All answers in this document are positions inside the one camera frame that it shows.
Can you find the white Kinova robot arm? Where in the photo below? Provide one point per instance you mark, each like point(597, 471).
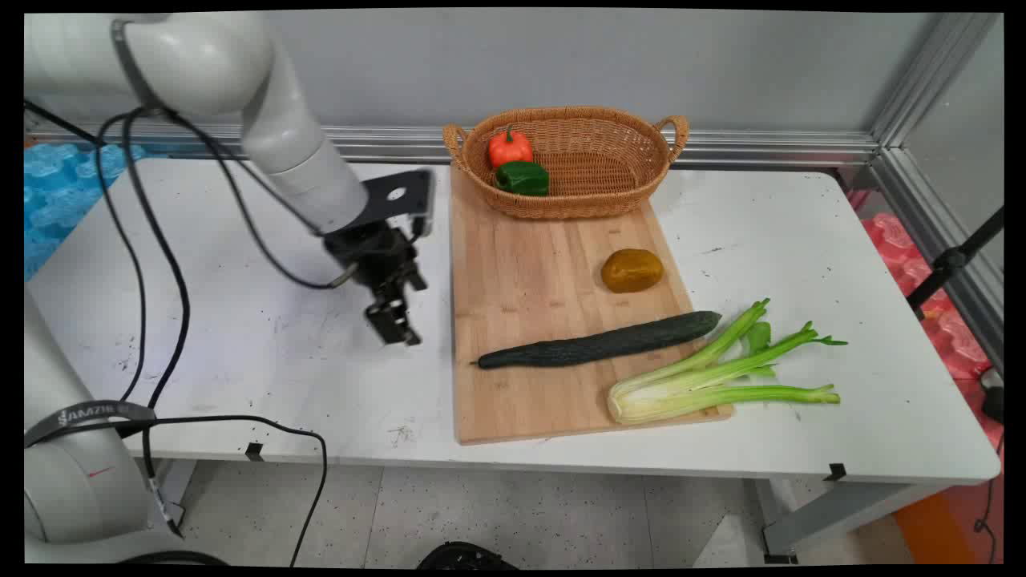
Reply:
point(208, 64)

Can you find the green celery bunch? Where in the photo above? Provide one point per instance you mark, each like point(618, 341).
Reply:
point(689, 385)

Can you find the brown yellow potato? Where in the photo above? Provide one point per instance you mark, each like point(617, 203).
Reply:
point(632, 270)

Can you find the orange bell pepper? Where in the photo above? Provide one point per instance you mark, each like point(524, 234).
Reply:
point(510, 148)

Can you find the aluminium frame rails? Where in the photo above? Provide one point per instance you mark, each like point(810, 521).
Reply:
point(761, 148)

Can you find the red foam mat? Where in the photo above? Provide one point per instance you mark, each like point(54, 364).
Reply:
point(950, 336)

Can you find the black table edge clip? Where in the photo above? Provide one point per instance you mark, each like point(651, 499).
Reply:
point(836, 472)
point(255, 451)

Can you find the black device beside table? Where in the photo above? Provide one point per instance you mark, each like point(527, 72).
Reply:
point(994, 401)

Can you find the black round floor object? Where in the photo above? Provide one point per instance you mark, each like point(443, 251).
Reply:
point(465, 557)

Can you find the wooden cutting board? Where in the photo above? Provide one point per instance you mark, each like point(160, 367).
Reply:
point(545, 320)

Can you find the black tripod stand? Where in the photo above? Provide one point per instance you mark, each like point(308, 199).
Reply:
point(950, 260)

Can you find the woven wicker basket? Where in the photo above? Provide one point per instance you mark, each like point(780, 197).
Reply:
point(597, 172)

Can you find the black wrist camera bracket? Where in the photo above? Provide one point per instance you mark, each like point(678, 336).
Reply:
point(397, 196)

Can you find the grey table leg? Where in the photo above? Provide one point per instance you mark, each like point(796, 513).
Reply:
point(170, 481)
point(842, 513)

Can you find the blue foam mat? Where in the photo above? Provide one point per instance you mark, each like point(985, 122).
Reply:
point(60, 192)

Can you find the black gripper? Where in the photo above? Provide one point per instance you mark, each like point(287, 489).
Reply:
point(381, 256)

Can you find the green bell pepper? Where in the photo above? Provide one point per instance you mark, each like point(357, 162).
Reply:
point(523, 178)

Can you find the dark green cucumber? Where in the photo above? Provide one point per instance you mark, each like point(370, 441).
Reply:
point(601, 344)

